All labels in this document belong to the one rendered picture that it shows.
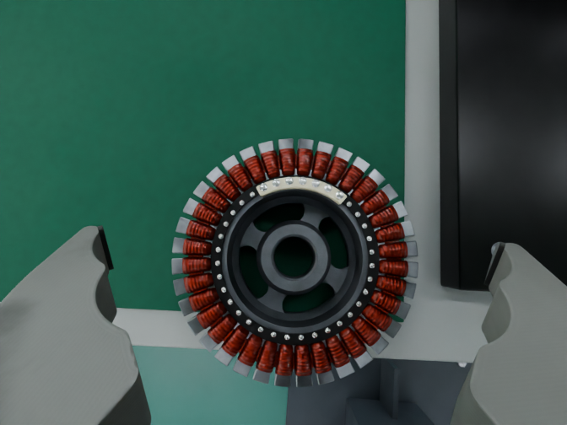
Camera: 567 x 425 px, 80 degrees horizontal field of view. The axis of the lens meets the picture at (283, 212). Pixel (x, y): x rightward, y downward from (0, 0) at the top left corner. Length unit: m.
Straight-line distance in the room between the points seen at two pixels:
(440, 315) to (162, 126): 0.19
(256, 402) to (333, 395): 0.20
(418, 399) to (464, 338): 0.84
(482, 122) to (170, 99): 0.17
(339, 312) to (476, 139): 0.11
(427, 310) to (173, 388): 0.89
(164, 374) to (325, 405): 0.42
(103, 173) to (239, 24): 0.12
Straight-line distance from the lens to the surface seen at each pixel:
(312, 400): 1.00
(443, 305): 0.21
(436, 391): 1.06
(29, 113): 0.25
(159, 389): 1.05
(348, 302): 0.16
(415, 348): 0.21
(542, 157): 0.22
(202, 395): 1.03
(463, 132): 0.20
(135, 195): 0.21
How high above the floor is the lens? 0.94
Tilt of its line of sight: 83 degrees down
